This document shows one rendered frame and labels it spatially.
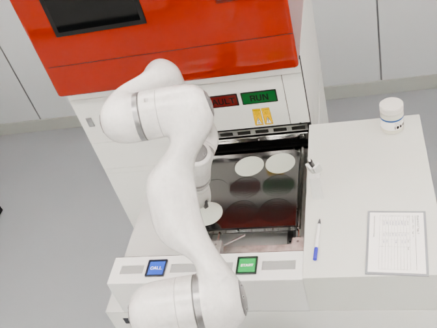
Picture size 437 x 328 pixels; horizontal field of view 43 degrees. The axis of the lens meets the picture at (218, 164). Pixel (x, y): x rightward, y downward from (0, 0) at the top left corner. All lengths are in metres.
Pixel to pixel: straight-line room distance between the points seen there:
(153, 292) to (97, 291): 1.86
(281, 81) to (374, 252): 0.63
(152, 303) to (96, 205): 2.35
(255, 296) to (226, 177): 0.49
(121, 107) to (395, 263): 0.77
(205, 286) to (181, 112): 0.33
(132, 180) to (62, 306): 1.02
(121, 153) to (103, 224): 1.21
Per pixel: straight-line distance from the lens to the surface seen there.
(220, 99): 1.85
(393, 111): 1.75
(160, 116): 1.08
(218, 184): 1.84
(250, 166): 1.87
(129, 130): 1.10
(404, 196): 1.61
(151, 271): 1.58
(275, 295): 1.52
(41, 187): 3.77
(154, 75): 1.19
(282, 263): 1.49
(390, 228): 1.52
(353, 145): 1.78
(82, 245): 3.21
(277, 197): 1.74
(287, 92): 1.81
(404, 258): 1.46
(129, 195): 2.26
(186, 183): 1.08
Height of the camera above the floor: 2.12
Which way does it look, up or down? 39 degrees down
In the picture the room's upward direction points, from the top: 18 degrees counter-clockwise
